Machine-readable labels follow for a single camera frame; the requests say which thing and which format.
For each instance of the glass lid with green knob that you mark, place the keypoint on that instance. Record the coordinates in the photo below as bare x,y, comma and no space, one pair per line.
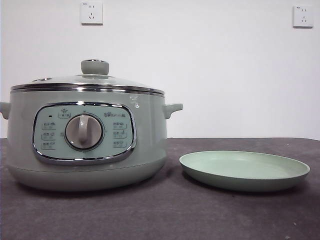
100,80

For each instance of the pale green electric steamer pot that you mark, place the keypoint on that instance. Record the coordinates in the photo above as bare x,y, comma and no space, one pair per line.
150,140

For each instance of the pale green round plate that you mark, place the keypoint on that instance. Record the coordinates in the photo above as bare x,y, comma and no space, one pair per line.
240,167

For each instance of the white wall socket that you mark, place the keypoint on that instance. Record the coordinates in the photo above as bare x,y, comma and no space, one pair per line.
91,13
303,17

